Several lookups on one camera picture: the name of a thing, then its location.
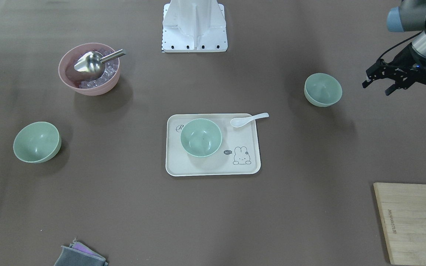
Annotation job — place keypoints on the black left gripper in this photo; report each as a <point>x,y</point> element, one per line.
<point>404,56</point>

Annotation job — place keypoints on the green bowl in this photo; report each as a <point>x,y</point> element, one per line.
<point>201,137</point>
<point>37,142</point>

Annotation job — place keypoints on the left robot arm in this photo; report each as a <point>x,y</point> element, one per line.
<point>410,15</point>

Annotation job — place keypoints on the pink bowl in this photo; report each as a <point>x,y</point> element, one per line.
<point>73,55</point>

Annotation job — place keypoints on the metal ice scoop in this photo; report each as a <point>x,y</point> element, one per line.
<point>92,64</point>

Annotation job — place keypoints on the clear ice cubes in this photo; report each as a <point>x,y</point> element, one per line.
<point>108,74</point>

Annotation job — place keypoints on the bamboo cutting board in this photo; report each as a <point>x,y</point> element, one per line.
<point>402,209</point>

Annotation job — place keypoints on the purple folded cloth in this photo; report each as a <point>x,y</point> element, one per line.
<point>85,249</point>

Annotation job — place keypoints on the white ceramic spoon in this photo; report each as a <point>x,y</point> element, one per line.
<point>242,121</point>

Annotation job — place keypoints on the grey folded cloth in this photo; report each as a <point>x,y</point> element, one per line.
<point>74,257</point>

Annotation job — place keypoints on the cream bunny print tray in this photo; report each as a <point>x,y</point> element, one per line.
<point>238,154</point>

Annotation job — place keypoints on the green bowl on tray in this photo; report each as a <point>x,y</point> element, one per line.
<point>201,137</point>

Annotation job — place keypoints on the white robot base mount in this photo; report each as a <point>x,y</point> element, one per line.
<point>194,26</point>

